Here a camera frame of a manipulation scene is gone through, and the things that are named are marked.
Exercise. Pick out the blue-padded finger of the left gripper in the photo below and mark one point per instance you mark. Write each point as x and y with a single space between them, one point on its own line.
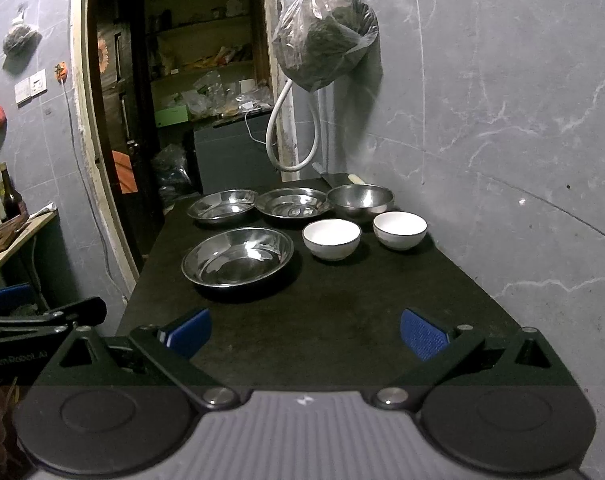
89 312
15 294

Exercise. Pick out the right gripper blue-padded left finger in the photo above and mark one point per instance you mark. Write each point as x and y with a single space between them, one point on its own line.
170 349

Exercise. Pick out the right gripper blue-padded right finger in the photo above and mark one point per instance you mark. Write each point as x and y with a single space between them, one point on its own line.
441 351

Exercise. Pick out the steel plate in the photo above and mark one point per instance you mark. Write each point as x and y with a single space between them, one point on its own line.
293 203
238 257
223 207

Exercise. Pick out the white ceramic bowl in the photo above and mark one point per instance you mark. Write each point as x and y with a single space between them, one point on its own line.
332 239
399 230

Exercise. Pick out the deep steel bowl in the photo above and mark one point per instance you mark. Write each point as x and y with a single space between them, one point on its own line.
360 203

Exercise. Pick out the wooden side shelf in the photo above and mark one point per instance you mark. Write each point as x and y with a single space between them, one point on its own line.
27 231

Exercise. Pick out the orange patterned panel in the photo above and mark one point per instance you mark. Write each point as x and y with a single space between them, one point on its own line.
124 171

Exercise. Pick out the cream rolled cloth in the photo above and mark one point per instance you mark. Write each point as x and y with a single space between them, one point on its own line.
355 179

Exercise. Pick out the dark grey cabinet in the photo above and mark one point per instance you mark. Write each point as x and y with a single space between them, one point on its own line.
232 155

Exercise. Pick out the green box on shelf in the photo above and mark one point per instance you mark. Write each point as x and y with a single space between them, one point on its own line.
171 116

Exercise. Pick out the small hanging grey bag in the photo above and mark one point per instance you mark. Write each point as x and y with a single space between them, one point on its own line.
20 33

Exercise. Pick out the hanging plastic bag of greens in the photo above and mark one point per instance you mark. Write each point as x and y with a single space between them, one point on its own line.
318 41

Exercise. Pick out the wall switch plate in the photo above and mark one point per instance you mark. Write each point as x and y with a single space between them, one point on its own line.
30 87

